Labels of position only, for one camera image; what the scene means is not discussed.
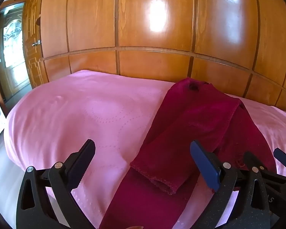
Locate dark red cloth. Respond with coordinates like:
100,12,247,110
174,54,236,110
100,78,276,228

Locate wooden bedroom door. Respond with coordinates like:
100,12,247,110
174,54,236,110
0,3,30,102

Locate pink bed cover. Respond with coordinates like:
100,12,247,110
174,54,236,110
4,70,286,228

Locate wooden wardrobe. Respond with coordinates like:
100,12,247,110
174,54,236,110
22,0,286,111

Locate metal door handle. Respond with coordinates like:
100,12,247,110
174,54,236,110
32,39,41,47

